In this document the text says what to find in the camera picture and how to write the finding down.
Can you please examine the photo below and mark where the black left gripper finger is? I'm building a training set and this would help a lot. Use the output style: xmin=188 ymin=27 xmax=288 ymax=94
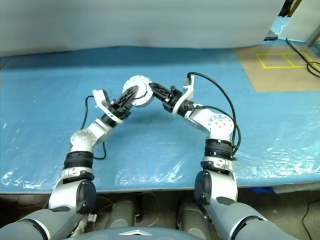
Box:
xmin=116 ymin=84 xmax=140 ymax=108

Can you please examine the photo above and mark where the brown cardboard sheet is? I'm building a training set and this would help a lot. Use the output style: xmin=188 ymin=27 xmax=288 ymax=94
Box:
xmin=234 ymin=44 xmax=320 ymax=93

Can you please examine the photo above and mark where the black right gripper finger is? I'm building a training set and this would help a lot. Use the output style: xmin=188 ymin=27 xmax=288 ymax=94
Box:
xmin=148 ymin=82 xmax=173 ymax=101

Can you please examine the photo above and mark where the black bracket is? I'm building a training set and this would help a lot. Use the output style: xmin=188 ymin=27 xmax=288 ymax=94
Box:
xmin=278 ymin=0 xmax=295 ymax=18

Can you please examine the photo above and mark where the blue plastic table cover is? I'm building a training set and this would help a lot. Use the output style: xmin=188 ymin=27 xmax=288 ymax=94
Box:
xmin=0 ymin=46 xmax=320 ymax=195

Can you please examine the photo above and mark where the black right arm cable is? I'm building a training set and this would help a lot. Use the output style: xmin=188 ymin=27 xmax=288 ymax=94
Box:
xmin=186 ymin=71 xmax=242 ymax=161

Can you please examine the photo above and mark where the round silver motor lid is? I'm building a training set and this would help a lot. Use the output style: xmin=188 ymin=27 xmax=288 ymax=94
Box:
xmin=122 ymin=74 xmax=154 ymax=102

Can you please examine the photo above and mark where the grey robot torso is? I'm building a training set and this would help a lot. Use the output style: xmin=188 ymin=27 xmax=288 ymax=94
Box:
xmin=84 ymin=226 xmax=223 ymax=240

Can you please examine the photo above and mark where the white foam backdrop sheet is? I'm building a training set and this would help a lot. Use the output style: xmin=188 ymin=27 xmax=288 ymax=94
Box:
xmin=0 ymin=0 xmax=283 ymax=57

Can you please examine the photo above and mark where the white upright panel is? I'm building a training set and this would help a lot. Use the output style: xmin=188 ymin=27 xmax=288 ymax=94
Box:
xmin=281 ymin=0 xmax=320 ymax=42

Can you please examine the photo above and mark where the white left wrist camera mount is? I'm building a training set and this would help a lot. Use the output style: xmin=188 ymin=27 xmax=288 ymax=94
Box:
xmin=91 ymin=88 xmax=125 ymax=125

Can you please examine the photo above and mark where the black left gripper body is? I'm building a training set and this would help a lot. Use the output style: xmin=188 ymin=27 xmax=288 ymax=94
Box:
xmin=107 ymin=98 xmax=133 ymax=123

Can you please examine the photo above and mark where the dark stand foot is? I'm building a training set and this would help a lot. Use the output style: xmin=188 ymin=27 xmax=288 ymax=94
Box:
xmin=263 ymin=29 xmax=278 ymax=41

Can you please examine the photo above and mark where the aluminium frame post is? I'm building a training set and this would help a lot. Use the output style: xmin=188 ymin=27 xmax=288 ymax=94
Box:
xmin=306 ymin=23 xmax=320 ymax=47

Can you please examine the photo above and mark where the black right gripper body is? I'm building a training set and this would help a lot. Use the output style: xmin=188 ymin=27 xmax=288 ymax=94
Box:
xmin=161 ymin=85 xmax=185 ymax=114

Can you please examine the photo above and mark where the dark grey rounded cylinder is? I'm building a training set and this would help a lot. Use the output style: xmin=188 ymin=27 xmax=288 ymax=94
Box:
xmin=109 ymin=199 xmax=137 ymax=228
xmin=178 ymin=199 xmax=208 ymax=231

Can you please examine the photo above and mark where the thin black floor cable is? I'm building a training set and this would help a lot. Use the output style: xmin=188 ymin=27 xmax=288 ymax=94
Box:
xmin=301 ymin=199 xmax=320 ymax=231

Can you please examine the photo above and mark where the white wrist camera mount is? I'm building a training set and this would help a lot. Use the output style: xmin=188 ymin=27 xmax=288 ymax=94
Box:
xmin=172 ymin=74 xmax=196 ymax=117
xmin=91 ymin=88 xmax=125 ymax=125

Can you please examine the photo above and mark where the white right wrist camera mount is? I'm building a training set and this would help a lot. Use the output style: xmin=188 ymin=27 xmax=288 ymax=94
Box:
xmin=172 ymin=74 xmax=196 ymax=117

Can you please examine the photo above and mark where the thin white wire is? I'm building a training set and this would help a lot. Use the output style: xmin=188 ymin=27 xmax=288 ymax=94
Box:
xmin=96 ymin=191 xmax=161 ymax=221

